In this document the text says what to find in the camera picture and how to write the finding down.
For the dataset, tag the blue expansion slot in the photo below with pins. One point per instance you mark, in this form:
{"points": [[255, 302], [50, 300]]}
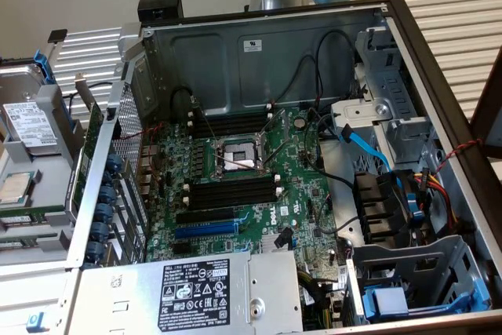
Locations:
{"points": [[204, 230]]}

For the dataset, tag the silver chipset heat sink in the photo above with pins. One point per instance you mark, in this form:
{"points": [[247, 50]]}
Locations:
{"points": [[266, 245]]}

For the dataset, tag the silver metal disk bay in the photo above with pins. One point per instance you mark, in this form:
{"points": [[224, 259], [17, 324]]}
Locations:
{"points": [[388, 88]]}

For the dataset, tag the grey disk bay cage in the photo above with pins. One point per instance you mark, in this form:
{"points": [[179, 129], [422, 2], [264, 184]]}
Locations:
{"points": [[392, 260]]}

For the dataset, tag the coin cell battery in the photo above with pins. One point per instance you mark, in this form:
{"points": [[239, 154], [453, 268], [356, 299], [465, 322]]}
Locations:
{"points": [[300, 122]]}

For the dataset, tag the metal locking lever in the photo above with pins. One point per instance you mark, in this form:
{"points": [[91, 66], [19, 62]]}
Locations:
{"points": [[207, 123], [277, 154]]}

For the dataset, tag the green motherboard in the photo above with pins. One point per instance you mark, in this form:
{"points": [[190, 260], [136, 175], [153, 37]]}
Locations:
{"points": [[313, 182]]}

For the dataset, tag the black clamp block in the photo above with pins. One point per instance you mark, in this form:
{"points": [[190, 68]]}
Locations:
{"points": [[57, 35]]}

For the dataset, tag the CPU socket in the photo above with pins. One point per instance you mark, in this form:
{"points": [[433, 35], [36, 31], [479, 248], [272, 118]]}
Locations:
{"points": [[235, 154]]}

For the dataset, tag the green graphics card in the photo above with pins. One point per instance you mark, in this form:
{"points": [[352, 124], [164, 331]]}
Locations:
{"points": [[92, 123]]}

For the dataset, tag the blue disk caddy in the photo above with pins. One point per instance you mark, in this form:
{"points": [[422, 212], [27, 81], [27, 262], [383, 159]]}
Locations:
{"points": [[388, 299]]}

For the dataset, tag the long black expansion slot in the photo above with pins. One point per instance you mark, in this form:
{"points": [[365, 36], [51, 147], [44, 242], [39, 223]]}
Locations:
{"points": [[204, 216]]}

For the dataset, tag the silver hard disk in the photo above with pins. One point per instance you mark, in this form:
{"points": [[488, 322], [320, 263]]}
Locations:
{"points": [[31, 123]]}

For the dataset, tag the black box device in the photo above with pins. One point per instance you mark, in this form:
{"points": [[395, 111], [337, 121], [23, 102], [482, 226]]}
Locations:
{"points": [[161, 5]]}

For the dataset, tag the silver power supply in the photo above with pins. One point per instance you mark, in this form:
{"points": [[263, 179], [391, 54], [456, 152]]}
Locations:
{"points": [[129, 292]]}

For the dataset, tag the open PC case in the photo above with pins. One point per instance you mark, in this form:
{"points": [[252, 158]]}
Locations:
{"points": [[282, 68]]}

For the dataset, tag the silver CPU chip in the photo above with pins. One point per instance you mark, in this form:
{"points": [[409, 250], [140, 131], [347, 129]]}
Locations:
{"points": [[13, 188]]}

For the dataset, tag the metal socket cover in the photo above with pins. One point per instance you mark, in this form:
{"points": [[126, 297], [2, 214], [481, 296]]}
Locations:
{"points": [[279, 123]]}

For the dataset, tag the blue release button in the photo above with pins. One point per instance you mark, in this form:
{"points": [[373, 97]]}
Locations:
{"points": [[35, 321]]}

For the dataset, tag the short black expansion slot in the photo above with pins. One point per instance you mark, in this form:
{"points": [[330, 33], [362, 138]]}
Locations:
{"points": [[182, 248]]}

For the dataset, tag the blue hard disk frame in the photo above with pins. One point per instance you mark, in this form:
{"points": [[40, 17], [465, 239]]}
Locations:
{"points": [[44, 68]]}

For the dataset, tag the grey parts rack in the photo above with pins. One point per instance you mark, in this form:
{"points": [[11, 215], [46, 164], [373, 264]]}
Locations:
{"points": [[51, 178]]}

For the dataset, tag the blue card retention clip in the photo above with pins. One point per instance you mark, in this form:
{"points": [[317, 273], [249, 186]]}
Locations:
{"points": [[94, 250], [106, 194], [113, 162], [103, 213], [99, 231]]}

